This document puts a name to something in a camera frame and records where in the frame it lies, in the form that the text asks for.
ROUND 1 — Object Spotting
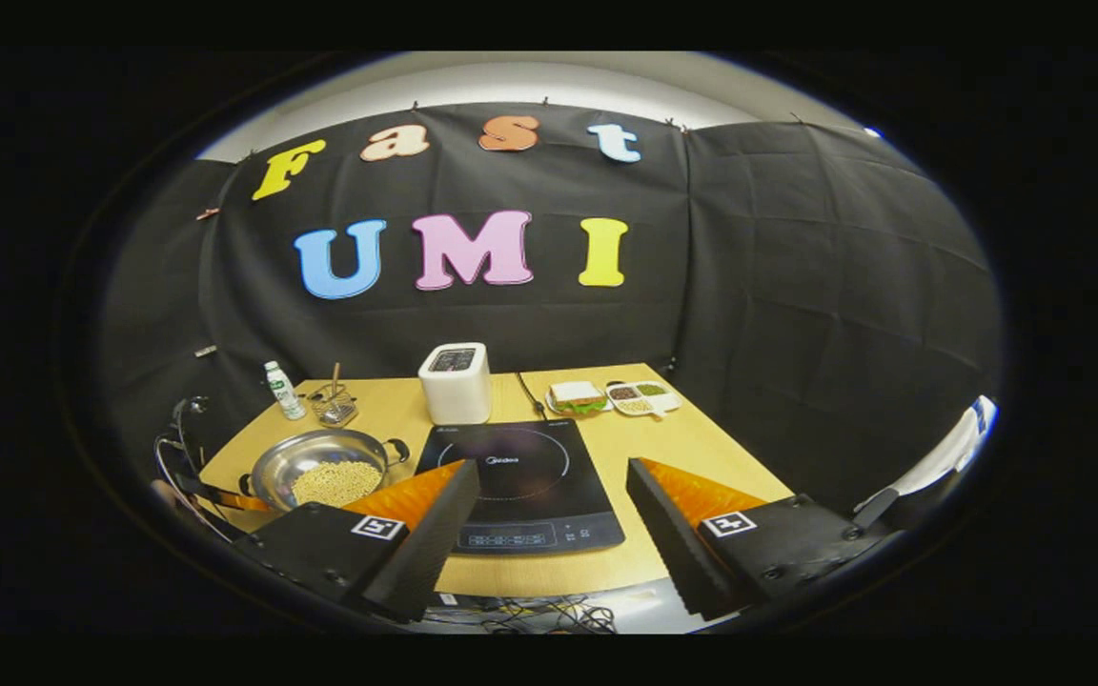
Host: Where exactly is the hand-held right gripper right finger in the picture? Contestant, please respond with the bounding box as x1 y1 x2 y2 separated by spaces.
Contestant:
625 457 903 620

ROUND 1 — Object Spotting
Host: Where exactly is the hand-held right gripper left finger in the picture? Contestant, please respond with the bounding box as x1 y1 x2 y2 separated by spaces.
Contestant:
234 459 481 625

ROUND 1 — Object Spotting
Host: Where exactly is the stainless steel pot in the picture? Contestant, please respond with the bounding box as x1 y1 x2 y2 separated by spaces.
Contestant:
239 428 412 515

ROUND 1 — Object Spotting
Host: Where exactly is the pile of yellow soybeans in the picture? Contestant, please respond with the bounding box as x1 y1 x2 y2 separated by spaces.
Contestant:
290 460 384 508

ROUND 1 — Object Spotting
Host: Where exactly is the black induction cooktop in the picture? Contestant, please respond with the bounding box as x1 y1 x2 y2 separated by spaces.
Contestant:
414 419 626 556

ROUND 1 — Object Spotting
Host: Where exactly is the white drink bottle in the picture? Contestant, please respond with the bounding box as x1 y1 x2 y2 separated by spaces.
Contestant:
263 360 308 421

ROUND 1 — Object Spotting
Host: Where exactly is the white divided bean dish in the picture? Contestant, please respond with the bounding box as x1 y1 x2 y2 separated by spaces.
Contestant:
604 380 682 418

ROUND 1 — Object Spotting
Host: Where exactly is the white toaster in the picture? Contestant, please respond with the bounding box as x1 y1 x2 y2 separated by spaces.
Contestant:
417 342 494 426

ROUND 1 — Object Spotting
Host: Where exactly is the sandwich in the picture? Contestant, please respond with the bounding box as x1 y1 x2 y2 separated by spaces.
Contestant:
545 380 611 417

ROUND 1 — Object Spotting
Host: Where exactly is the tangle of black cables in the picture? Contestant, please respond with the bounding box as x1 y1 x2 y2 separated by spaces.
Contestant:
430 593 619 636

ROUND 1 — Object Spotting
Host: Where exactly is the wire utensil basket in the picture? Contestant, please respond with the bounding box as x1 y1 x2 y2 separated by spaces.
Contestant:
309 383 359 428

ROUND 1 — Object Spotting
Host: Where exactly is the toaster power cable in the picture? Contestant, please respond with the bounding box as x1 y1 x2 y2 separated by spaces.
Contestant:
515 372 550 421

